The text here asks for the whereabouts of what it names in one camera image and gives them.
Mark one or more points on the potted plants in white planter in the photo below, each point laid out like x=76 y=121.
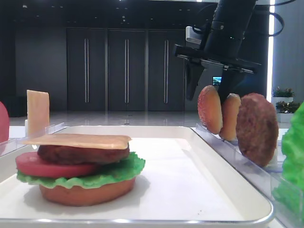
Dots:
x=283 y=101

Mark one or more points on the red tomato slice on burger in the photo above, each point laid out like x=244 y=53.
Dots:
x=30 y=163

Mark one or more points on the sesame bun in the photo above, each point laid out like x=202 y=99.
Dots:
x=209 y=109
x=230 y=109

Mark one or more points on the bottom bun of burger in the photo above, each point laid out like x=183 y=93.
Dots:
x=78 y=196

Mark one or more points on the right long clear acrylic rail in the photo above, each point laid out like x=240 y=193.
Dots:
x=264 y=179

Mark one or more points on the green lettuce leaf on burger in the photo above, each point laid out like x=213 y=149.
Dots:
x=124 y=170

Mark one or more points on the brown meat patty on burger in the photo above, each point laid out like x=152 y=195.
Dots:
x=68 y=155

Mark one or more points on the upright green lettuce leaf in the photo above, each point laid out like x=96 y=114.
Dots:
x=291 y=152

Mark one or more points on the long clear acrylic rail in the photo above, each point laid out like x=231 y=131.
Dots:
x=16 y=143
x=264 y=179

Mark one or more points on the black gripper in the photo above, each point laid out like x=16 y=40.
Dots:
x=234 y=73

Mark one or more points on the upright brown meat patty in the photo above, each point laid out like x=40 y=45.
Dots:
x=257 y=129

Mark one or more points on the flat orange cheese slice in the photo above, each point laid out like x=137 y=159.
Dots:
x=106 y=142

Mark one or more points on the dark triple door cabinet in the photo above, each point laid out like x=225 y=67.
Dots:
x=124 y=70

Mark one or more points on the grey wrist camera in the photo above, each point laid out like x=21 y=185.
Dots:
x=192 y=36

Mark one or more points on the upright orange cheese slice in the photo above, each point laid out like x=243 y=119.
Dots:
x=38 y=112

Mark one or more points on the small distant screen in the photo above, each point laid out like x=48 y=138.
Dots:
x=216 y=80

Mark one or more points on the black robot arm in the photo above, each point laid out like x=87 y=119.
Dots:
x=220 y=42

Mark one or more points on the upright red tomato slice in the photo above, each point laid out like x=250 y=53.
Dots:
x=4 y=123

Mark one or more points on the left long clear acrylic rail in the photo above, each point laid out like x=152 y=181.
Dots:
x=16 y=143

